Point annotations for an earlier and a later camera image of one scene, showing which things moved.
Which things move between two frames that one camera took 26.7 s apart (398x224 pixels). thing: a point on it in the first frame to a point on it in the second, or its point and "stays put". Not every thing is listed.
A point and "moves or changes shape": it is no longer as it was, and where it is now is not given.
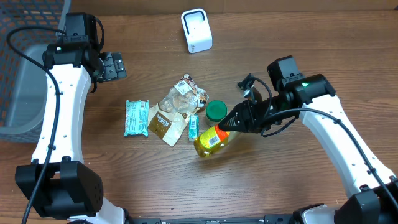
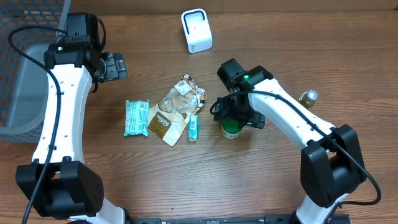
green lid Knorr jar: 216,111 moves or changes shape
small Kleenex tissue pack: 193,127 stays put
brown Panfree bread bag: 168,118 stays put
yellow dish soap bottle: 211,141 moves or changes shape
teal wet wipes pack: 136,117 stays put
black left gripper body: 112,69 stays put
